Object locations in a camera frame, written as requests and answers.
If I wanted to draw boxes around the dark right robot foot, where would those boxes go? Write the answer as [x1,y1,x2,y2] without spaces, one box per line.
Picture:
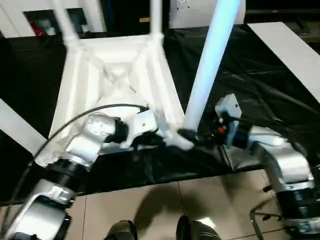
[176,214,222,240]

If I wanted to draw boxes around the black bar with red light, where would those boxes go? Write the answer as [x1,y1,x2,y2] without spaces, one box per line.
[246,8,320,15]

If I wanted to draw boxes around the chrome tube frame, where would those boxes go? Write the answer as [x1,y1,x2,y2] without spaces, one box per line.
[249,199,285,240]

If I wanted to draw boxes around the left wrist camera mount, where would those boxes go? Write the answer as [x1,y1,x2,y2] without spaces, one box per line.
[121,109,161,149]

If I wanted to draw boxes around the dark left robot foot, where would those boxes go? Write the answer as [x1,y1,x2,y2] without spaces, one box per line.
[104,219,139,240]

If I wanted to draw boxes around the dark robot foot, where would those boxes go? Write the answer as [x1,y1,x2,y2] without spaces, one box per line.
[104,219,139,240]
[176,214,222,240]

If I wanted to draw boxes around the white panel with screw holes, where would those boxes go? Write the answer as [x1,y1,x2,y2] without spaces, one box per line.
[169,0,247,30]

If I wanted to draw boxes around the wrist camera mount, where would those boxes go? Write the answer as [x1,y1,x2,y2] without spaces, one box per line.
[121,109,161,149]
[214,93,243,149]

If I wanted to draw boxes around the white glass-door cabinet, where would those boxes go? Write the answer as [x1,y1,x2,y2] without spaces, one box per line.
[0,0,108,38]

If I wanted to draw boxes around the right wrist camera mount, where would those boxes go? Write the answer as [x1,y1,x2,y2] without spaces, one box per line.
[214,93,243,149]

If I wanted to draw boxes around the flat white board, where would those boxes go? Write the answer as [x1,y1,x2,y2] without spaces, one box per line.
[247,21,320,104]

